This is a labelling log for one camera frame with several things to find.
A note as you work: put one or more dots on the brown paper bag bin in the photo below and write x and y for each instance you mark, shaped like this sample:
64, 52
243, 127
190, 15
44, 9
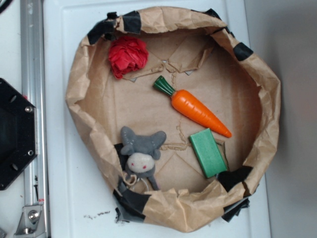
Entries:
196, 52

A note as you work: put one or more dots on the orange plastic toy carrot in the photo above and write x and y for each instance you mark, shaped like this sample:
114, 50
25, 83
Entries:
188, 105

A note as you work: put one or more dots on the grey plush toy animal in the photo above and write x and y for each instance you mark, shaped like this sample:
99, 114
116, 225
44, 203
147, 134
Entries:
142, 152

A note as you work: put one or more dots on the green rectangular block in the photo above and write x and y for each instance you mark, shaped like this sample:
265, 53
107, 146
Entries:
207, 153

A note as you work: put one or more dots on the crumpled red paper ball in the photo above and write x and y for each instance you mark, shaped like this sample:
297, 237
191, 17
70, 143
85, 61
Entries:
127, 54

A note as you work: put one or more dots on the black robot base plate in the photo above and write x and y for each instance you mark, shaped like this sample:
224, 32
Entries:
17, 134

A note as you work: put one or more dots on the aluminium extrusion rail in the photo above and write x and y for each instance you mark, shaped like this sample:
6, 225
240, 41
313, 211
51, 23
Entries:
36, 186

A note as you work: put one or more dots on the metal corner bracket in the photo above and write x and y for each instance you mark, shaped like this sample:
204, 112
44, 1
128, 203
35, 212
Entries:
32, 223

